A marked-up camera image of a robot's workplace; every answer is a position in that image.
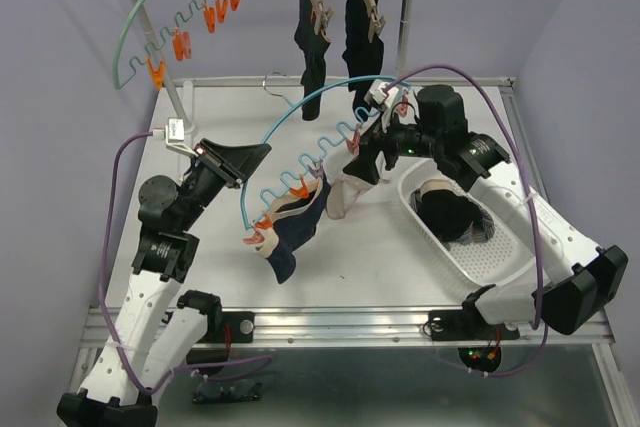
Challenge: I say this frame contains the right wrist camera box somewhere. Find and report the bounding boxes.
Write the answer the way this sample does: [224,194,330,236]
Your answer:
[364,80,409,133]

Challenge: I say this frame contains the aluminium mounting rail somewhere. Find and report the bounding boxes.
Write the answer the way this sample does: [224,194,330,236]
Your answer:
[80,307,615,350]

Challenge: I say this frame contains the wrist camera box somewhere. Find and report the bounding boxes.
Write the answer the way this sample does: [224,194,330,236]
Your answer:
[364,80,409,133]
[151,118,196,158]

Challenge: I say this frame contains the black shorts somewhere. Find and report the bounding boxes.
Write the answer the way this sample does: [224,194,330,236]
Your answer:
[294,0,331,96]
[340,0,386,96]

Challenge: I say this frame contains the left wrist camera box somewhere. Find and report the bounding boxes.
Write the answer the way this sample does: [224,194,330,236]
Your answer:
[151,118,196,158]

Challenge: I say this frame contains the white clothes rack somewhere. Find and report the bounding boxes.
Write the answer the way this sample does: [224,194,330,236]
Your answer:
[107,0,420,138]

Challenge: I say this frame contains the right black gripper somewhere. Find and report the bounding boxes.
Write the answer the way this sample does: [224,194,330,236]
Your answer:
[341,106,442,185]

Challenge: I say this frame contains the black underwear beige waistband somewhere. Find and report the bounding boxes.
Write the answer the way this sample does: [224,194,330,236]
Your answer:
[410,179,493,247]

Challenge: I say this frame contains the blue clip hanger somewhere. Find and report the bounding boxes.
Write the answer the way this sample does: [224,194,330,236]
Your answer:
[238,70,396,248]

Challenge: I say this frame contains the left black shorts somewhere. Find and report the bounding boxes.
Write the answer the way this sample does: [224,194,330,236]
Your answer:
[294,0,331,96]

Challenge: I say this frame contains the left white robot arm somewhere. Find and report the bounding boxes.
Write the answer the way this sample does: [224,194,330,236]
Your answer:
[57,139,271,426]

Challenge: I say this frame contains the right black shorts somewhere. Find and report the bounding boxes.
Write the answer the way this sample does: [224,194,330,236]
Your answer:
[340,0,386,96]

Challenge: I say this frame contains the black eyeglasses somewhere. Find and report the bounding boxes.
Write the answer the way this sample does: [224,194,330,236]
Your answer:
[192,381,262,405]

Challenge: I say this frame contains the white perforated plastic basket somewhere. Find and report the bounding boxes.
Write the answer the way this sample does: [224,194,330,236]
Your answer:
[397,159,536,292]

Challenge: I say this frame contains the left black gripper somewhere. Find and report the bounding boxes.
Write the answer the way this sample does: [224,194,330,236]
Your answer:
[177,138,271,231]

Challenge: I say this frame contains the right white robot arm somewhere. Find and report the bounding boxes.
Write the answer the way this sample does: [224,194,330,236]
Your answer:
[344,81,628,339]

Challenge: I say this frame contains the grey striped underwear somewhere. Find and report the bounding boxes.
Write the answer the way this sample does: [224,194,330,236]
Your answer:
[453,217,496,246]

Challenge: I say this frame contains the navy underwear beige waistband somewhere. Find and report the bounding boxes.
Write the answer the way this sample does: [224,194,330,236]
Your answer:
[243,170,331,284]

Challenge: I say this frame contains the green clip hanger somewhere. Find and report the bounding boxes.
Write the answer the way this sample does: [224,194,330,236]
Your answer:
[114,0,246,92]

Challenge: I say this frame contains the pink plastic bag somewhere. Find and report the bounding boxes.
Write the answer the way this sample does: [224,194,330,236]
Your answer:
[324,147,389,220]

